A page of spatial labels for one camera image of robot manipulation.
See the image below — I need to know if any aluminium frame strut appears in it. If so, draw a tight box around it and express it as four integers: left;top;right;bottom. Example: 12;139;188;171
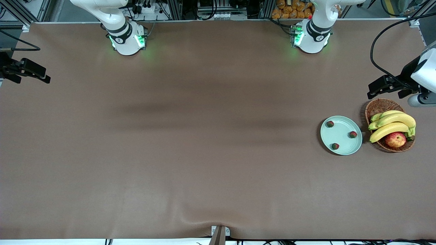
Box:
407;0;436;28
0;0;51;23

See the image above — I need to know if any pale green plate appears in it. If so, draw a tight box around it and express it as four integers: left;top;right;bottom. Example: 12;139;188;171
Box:
320;115;363;156

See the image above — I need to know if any long yellow banana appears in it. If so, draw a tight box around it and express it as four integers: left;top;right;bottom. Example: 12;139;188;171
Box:
368;113;417;137

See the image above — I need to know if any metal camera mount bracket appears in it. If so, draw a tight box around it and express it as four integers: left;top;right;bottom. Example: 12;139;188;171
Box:
208;225;231;245

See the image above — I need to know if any plain table cloth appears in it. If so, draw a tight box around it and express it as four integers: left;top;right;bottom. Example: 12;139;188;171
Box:
0;19;436;240

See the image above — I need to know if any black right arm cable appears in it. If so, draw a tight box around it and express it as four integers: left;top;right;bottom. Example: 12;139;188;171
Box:
0;29;41;51

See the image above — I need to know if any red apple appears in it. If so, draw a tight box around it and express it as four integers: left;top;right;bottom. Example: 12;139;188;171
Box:
385;132;407;148

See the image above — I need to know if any black equipment box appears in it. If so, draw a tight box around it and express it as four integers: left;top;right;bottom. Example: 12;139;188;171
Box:
197;0;251;11

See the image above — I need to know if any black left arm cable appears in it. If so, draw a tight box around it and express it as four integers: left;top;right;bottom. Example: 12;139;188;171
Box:
370;12;436;89

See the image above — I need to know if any white power strip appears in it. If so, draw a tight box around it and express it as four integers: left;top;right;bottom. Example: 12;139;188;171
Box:
132;3;160;15

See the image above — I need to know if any small greenish banana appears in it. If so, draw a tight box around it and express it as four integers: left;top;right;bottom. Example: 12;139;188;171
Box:
371;110;405;122

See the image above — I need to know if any aluminium frame post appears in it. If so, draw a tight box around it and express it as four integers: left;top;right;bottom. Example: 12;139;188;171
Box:
259;0;275;19
168;0;183;21

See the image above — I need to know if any aluminium table side rail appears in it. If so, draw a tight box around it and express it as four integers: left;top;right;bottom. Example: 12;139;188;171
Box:
416;20;436;48

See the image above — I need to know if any bag of orange buns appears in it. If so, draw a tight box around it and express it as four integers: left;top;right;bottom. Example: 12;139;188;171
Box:
271;0;314;19

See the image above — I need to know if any white terminal block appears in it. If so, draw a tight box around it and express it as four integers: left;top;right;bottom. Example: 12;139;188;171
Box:
214;12;248;20

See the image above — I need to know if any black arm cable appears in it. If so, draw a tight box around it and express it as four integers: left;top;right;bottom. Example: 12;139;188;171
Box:
370;12;436;89
0;29;41;51

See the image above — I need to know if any brown wicker basket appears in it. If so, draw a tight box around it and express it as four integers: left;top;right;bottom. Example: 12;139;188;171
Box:
365;98;416;153

